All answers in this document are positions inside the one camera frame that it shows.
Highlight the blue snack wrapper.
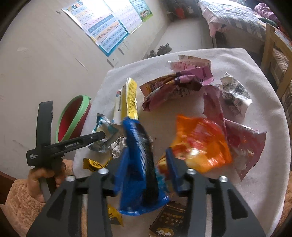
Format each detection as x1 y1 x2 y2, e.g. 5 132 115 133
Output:
119 118 169 216

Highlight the orange snack bag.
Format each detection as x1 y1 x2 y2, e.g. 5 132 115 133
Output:
170 115 232 173

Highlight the small yellow black wrapper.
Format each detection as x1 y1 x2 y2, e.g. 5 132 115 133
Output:
83 158 112 172

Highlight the yellow white carton box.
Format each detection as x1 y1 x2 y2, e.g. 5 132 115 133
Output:
112 77 139 125

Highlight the green red trash bucket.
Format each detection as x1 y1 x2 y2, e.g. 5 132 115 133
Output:
55 95 91 143

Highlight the person left hand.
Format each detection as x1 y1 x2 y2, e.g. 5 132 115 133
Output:
26 162 66 203

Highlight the crumpled brown paper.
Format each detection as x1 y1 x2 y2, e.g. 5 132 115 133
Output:
109 137 127 159

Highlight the dark brown gold packet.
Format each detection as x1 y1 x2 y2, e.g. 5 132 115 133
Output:
149 201 186 237

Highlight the white table cloth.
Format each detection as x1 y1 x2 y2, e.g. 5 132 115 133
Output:
73 47 292 237

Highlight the blue white foil wrapper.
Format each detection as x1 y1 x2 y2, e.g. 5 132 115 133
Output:
87 113 119 153

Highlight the fuzzy orange left sleeve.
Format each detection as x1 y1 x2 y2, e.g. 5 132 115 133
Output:
0 159 89 237

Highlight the dark red foil bag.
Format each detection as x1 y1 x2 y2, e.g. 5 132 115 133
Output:
203 86 266 180

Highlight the crumpled silver printed wrapper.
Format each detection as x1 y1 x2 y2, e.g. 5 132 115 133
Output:
218 73 253 118

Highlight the pink torn wrapper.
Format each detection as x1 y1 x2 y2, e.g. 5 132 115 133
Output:
165 54 211 72

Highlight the left grey sneaker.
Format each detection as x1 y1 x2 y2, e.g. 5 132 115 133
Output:
148 50 157 58

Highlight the grey sneaker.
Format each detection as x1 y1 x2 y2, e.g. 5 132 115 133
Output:
148 50 157 58
157 43 172 56

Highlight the right grey sneaker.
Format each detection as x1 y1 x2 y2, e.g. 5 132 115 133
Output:
157 43 172 56

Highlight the bed with plaid quilt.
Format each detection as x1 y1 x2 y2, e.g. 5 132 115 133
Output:
198 1 278 53

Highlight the red bucket under shelf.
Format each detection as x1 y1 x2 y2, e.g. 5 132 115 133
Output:
175 7 186 19

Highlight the wooden chair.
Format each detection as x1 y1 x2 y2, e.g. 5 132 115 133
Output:
260 23 291 98

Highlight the purple blanket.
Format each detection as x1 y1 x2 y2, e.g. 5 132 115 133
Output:
253 3 279 23

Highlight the blue pinyin wall poster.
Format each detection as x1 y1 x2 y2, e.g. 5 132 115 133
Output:
62 1 129 57

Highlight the white chart wall poster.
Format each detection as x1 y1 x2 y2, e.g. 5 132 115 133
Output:
104 0 142 34

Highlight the green chart wall poster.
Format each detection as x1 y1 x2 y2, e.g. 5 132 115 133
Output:
130 0 153 22

